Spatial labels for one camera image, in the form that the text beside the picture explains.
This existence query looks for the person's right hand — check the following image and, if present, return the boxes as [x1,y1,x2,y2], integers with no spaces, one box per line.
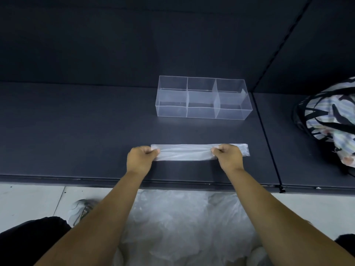
[211,144,244,174]

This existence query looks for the person's left hand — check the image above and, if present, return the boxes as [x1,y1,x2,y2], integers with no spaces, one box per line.
[126,146,161,176]

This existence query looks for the clear plastic bag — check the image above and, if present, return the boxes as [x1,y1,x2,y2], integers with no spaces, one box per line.
[151,143,251,162]

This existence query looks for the clear three-compartment plastic box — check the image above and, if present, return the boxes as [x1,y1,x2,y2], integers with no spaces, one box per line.
[155,75,253,121]

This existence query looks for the pile of plastic bags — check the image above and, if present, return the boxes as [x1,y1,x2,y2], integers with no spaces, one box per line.
[113,189,274,266]

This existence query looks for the person's left forearm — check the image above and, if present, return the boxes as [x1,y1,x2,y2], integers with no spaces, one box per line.
[34,170,148,266]

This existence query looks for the person's right forearm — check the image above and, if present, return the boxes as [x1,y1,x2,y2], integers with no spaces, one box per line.
[224,166,355,266]

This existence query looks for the black white striped tote bag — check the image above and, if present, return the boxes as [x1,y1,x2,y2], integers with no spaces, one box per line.
[291,76,355,175]

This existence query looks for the black trousers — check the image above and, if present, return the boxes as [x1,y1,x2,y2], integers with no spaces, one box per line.
[0,216,355,266]

